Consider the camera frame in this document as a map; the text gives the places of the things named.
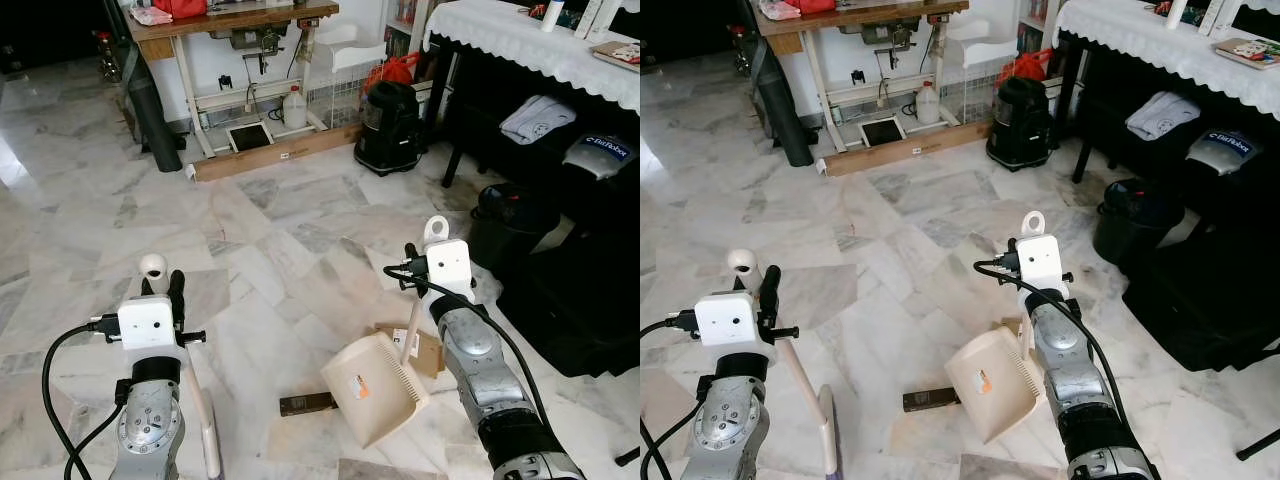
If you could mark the thin black bar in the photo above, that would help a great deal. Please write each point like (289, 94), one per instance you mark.
(629, 456)
(1258, 445)

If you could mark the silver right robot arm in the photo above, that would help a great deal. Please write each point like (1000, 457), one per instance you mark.
(490, 385)
(1075, 385)

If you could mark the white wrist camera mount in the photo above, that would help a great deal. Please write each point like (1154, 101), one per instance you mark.
(1040, 265)
(726, 320)
(448, 268)
(148, 322)

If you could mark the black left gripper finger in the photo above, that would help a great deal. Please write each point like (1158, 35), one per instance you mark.
(771, 284)
(178, 288)
(411, 251)
(1012, 249)

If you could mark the white bookshelf with books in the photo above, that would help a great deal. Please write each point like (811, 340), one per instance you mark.
(1035, 18)
(405, 18)

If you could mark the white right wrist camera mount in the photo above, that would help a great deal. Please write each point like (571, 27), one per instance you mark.
(1040, 265)
(448, 268)

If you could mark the black rolled mat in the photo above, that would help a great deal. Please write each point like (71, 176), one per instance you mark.
(785, 110)
(152, 115)

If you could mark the grey bag with blue label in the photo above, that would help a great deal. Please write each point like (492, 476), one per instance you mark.
(603, 155)
(1222, 152)

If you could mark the flat colourful book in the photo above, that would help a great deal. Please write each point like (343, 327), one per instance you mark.
(1248, 52)
(618, 52)

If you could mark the black round waste bin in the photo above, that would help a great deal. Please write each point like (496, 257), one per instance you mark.
(1135, 215)
(510, 220)

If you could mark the table with white lace cloth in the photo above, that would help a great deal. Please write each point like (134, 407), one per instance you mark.
(1130, 35)
(500, 40)

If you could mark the black white-framed foot pedal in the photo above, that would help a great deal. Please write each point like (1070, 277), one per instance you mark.
(250, 137)
(883, 132)

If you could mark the white plastic chair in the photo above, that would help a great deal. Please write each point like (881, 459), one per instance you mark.
(975, 45)
(350, 50)

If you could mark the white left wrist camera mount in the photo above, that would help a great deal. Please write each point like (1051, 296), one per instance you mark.
(726, 320)
(148, 322)

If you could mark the pink cloth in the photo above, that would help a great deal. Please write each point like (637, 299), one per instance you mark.
(150, 15)
(778, 10)

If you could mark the brown cardboard piece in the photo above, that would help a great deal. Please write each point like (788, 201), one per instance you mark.
(428, 352)
(1012, 332)

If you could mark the white plastic jug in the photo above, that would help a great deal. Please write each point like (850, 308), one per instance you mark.
(294, 108)
(928, 105)

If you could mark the large black bag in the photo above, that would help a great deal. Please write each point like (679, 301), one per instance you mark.
(1210, 305)
(580, 300)

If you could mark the wooden sewing machine table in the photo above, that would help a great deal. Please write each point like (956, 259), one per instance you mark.
(860, 15)
(230, 18)

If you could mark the folded grey cloth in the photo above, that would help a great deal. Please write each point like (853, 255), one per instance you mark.
(1162, 115)
(537, 118)

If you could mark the black canister vacuum cleaner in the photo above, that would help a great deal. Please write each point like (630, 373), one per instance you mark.
(390, 130)
(1020, 125)

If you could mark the red bag on table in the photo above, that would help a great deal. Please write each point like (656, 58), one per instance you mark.
(812, 5)
(180, 8)

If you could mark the white bottle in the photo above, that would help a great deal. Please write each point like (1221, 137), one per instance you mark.
(552, 15)
(1176, 12)

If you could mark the red plastic bag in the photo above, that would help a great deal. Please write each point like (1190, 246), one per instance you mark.
(1025, 66)
(395, 70)

